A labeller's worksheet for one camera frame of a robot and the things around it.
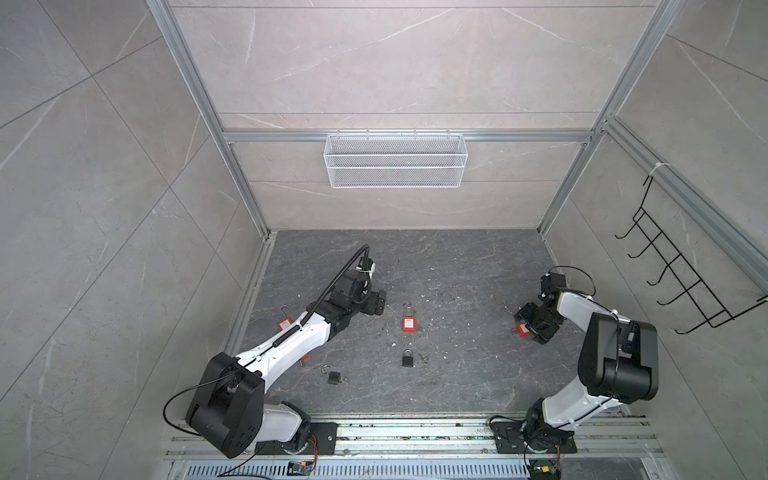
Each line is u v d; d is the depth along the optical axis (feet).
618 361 1.56
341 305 2.09
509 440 2.39
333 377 2.75
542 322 2.54
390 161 3.30
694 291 2.11
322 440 2.40
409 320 3.04
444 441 2.44
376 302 2.53
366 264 2.40
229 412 1.34
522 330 2.95
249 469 1.94
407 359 2.82
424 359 2.82
